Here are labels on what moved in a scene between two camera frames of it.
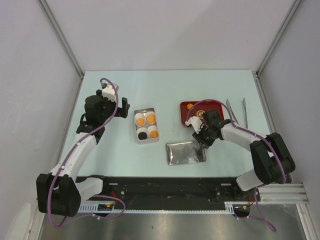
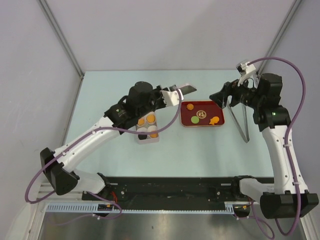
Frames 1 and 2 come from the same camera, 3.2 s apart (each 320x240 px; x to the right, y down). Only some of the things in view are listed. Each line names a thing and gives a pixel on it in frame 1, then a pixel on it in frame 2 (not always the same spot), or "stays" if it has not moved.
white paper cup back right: [150, 117] stays
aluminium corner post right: [274, 44] stays
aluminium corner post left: [60, 33] stays
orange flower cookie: [140, 121] stays
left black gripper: [122, 112] -> [157, 91]
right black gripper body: [204, 136] -> [247, 95]
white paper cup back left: [140, 119] stays
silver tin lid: [184, 152] -> [187, 89]
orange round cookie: [150, 118] stays
